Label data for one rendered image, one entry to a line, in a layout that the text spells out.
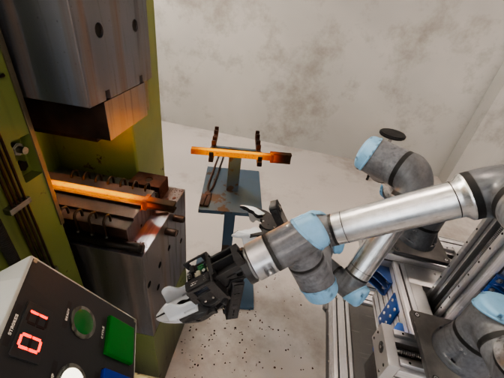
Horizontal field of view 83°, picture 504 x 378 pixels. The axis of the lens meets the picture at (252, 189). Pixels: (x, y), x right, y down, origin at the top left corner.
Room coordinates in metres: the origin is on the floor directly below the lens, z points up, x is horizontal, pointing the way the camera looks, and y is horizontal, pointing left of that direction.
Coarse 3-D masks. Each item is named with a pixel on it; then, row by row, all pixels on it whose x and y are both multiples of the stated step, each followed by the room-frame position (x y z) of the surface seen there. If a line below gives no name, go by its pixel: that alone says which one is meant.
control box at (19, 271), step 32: (32, 256) 0.30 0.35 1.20; (0, 288) 0.25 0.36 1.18; (32, 288) 0.25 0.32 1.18; (64, 288) 0.29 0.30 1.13; (0, 320) 0.19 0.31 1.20; (32, 320) 0.21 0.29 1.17; (64, 320) 0.24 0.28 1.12; (96, 320) 0.28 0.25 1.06; (128, 320) 0.33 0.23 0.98; (0, 352) 0.16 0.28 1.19; (32, 352) 0.18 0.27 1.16; (64, 352) 0.20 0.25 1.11; (96, 352) 0.23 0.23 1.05
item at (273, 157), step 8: (192, 152) 1.07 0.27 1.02; (200, 152) 1.08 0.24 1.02; (208, 152) 1.08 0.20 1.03; (216, 152) 1.08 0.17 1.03; (224, 152) 1.09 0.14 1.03; (232, 152) 1.09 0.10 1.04; (240, 152) 1.10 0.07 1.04; (248, 152) 1.12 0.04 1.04; (256, 152) 1.13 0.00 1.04; (272, 152) 1.14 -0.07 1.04; (280, 152) 1.14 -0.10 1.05; (272, 160) 1.10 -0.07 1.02; (280, 160) 1.13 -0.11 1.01; (288, 160) 1.13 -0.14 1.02
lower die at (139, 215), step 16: (64, 176) 0.81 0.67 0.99; (64, 192) 0.72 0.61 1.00; (128, 192) 0.77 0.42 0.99; (144, 192) 0.79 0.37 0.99; (64, 208) 0.66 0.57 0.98; (96, 208) 0.67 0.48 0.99; (112, 208) 0.68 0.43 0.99; (128, 208) 0.69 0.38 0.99; (64, 224) 0.62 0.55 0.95; (80, 224) 0.61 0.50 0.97; (96, 224) 0.61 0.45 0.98; (112, 224) 0.62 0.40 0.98; (128, 224) 0.63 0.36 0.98; (128, 240) 0.61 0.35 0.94
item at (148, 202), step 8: (56, 184) 0.74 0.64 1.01; (64, 184) 0.74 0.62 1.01; (72, 184) 0.75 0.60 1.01; (80, 184) 0.76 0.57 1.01; (80, 192) 0.73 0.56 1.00; (88, 192) 0.73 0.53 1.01; (96, 192) 0.73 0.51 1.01; (104, 192) 0.73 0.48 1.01; (112, 192) 0.74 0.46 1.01; (120, 192) 0.75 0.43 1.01; (128, 200) 0.72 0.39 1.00; (136, 200) 0.72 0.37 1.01; (144, 200) 0.71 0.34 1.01; (152, 200) 0.72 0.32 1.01; (160, 200) 0.73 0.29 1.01; (168, 200) 0.73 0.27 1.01; (144, 208) 0.71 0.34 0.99; (152, 208) 0.71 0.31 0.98; (160, 208) 0.71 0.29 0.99; (168, 208) 0.72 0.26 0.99
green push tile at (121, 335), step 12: (108, 324) 0.29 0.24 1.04; (120, 324) 0.31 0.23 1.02; (108, 336) 0.27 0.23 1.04; (120, 336) 0.28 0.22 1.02; (132, 336) 0.30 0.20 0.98; (108, 348) 0.25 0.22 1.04; (120, 348) 0.26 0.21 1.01; (132, 348) 0.28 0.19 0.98; (120, 360) 0.25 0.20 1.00; (132, 360) 0.26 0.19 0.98
